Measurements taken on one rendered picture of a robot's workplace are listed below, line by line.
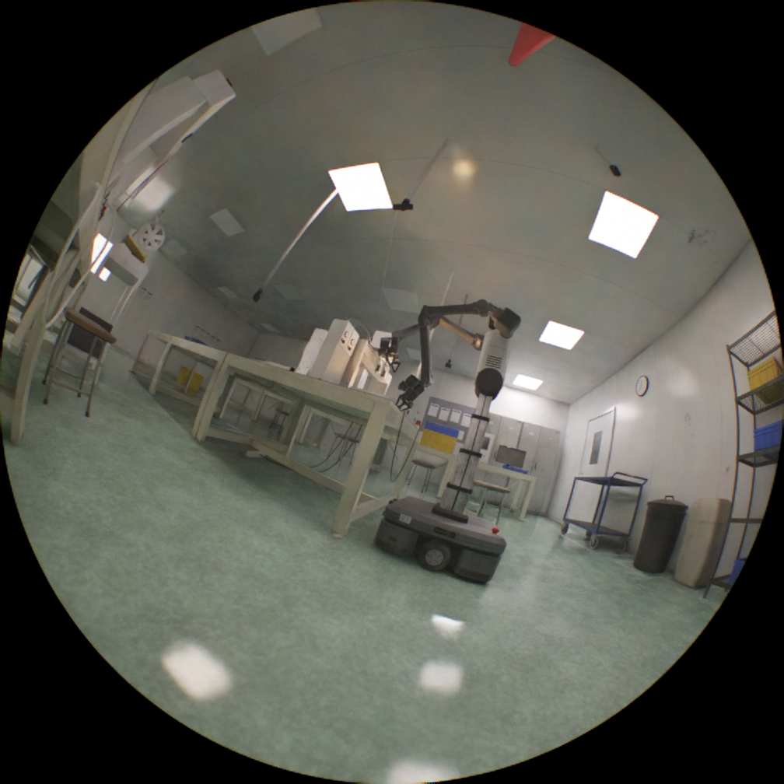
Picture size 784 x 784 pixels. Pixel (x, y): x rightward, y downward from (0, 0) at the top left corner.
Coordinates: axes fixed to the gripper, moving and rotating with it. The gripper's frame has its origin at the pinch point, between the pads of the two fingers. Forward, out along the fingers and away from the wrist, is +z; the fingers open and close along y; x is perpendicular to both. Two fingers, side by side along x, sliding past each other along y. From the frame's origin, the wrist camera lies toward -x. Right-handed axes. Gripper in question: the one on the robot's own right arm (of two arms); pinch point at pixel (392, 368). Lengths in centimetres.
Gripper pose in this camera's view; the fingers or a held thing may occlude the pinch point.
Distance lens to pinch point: 159.1
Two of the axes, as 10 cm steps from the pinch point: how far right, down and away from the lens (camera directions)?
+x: 9.6, 0.0, -2.7
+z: -0.8, 9.5, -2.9
